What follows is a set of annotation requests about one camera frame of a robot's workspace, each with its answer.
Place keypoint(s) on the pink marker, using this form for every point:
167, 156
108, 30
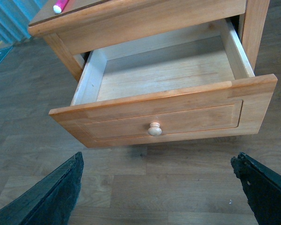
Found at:
59, 6

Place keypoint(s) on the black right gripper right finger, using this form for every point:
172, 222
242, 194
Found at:
262, 187

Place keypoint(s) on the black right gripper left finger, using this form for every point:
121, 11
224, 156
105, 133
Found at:
51, 200

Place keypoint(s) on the wooden drawer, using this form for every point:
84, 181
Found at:
190, 83

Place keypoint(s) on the light wooden nightstand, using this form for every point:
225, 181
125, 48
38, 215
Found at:
86, 25

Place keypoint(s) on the light blue curtain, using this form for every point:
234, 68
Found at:
15, 15

